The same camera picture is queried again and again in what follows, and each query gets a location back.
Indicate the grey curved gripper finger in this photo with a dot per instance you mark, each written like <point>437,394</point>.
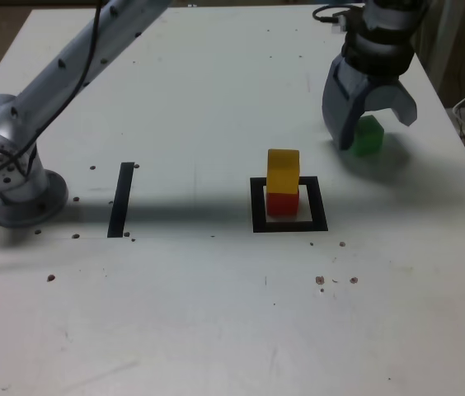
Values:
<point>339,107</point>
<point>393,97</point>

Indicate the green cube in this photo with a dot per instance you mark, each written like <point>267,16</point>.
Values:
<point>368,138</point>

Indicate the yellow cube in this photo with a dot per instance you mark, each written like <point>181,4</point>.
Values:
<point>282,177</point>

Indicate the red cube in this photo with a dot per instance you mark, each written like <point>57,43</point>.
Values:
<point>282,204</point>

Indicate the black tape square outline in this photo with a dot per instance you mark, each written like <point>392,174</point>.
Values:
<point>257,206</point>

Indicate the grey background furniture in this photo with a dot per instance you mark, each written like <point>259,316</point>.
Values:
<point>444,41</point>

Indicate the black tape strip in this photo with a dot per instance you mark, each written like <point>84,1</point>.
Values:
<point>120,202</point>

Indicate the small wrist camera box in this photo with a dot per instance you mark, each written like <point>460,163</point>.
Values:
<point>339,22</point>

